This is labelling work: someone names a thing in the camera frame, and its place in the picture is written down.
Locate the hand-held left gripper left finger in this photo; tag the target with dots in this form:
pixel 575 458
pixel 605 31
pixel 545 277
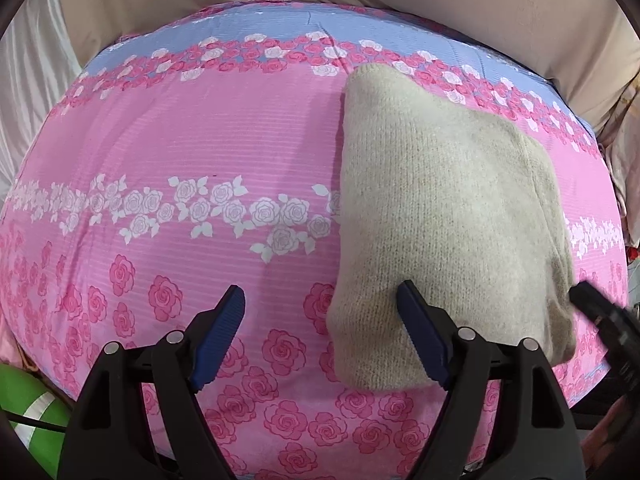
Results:
pixel 220 330

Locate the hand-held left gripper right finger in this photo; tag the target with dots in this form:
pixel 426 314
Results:
pixel 425 335

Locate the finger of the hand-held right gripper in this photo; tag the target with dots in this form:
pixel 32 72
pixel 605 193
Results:
pixel 597 307

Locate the cream sweater with black hearts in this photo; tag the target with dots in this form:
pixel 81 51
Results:
pixel 440 200

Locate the pink floral bed sheet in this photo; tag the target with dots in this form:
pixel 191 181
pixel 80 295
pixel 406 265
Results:
pixel 175 130

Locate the green object with white stripe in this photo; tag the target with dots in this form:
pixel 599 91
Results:
pixel 20 390

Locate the white curtain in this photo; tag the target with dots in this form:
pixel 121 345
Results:
pixel 35 75

